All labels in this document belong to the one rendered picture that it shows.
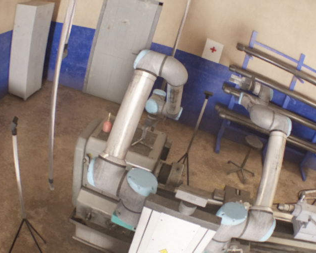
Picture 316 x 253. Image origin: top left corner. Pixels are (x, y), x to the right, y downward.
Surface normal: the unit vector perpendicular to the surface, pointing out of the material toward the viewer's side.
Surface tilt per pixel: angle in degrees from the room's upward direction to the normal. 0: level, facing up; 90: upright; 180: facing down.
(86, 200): 32
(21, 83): 90
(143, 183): 5
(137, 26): 90
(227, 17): 90
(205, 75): 90
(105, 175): 55
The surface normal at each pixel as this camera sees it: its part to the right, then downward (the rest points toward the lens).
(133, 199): -0.26, 0.43
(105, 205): 0.11, -0.47
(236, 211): 0.17, -0.86
